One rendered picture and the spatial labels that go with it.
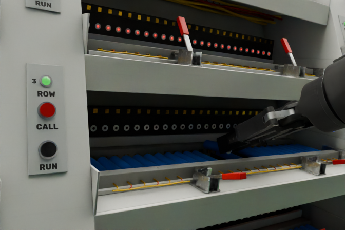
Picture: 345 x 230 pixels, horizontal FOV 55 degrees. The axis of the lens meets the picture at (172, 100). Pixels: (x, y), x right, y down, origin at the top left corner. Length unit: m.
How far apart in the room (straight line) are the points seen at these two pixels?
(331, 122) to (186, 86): 0.20
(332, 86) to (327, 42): 0.44
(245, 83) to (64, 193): 0.35
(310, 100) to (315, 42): 0.44
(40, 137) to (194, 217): 0.23
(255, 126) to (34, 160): 0.30
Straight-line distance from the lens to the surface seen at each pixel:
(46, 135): 0.39
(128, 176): 0.47
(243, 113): 0.77
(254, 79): 0.60
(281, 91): 0.66
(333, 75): 0.45
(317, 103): 0.47
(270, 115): 0.48
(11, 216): 0.38
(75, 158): 0.39
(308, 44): 0.91
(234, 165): 0.58
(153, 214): 0.44
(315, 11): 0.86
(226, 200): 0.51
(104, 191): 0.45
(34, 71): 0.40
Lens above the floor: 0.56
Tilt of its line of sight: 13 degrees up
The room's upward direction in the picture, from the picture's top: 7 degrees counter-clockwise
